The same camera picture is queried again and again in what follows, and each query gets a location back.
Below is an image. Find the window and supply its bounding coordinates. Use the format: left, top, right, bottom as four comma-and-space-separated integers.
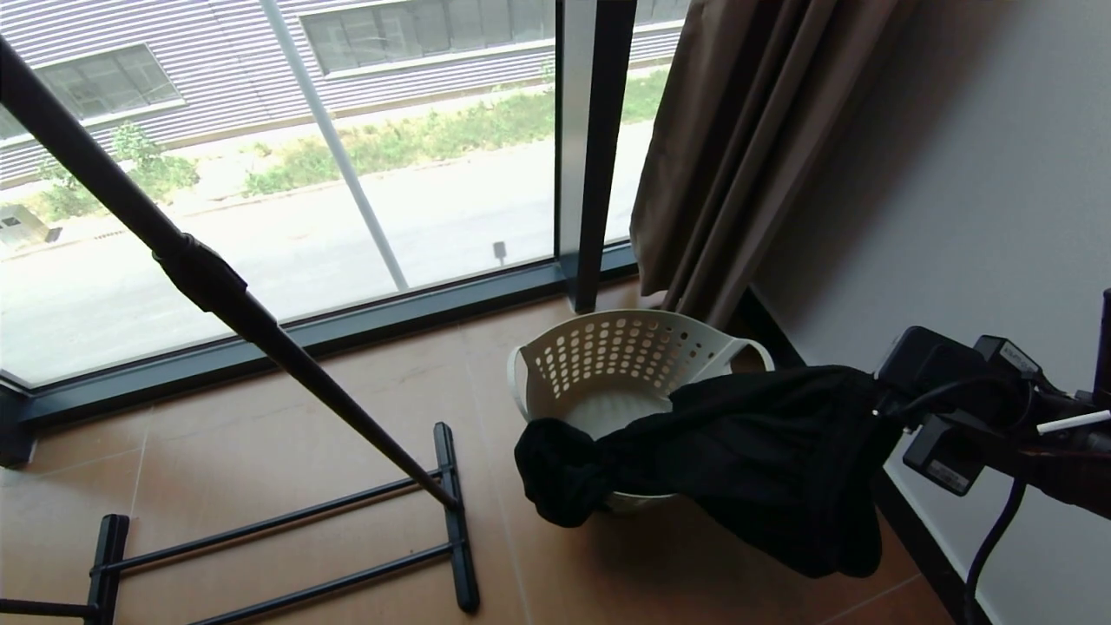
0, 0, 695, 474

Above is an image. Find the black clothes rack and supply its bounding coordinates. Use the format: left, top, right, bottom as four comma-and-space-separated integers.
0, 35, 481, 625

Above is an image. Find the white laundry basket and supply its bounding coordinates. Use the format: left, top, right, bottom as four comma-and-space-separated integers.
508, 309, 776, 515

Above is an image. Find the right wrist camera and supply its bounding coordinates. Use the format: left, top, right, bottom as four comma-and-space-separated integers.
901, 413, 988, 498

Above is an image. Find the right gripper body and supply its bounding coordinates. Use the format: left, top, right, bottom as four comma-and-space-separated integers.
875, 326, 986, 413

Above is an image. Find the brown curtain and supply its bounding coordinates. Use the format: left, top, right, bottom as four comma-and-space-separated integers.
629, 0, 923, 329

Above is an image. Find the black cable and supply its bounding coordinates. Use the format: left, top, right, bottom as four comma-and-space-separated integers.
962, 476, 1030, 625

